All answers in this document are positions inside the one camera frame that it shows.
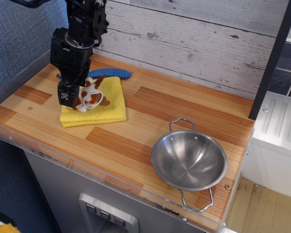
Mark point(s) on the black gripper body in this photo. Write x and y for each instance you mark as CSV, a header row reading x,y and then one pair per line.
x,y
72,62

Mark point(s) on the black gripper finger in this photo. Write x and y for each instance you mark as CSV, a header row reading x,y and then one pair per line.
x,y
68,95

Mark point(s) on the spotted plush animal toy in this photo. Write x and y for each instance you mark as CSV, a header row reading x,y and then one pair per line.
x,y
91,96

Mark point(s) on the steel bowl with handles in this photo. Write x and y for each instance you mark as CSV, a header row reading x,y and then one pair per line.
x,y
189,160

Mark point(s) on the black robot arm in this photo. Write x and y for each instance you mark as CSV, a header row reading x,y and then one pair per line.
x,y
86,23

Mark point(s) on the folded yellow towel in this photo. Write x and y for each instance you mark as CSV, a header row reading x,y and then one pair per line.
x,y
110,110

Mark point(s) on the grey control panel with buttons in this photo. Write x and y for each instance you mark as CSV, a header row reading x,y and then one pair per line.
x,y
101,217

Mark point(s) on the yellow object bottom left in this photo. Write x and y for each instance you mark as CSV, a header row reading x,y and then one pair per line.
x,y
8,228

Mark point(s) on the white ribbed appliance top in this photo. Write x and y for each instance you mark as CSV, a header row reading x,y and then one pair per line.
x,y
273,123

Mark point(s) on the blue handled metal spoon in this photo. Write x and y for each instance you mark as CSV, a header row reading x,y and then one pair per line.
x,y
110,72

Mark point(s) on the black right vertical post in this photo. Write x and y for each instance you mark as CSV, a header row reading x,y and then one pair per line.
x,y
272,62

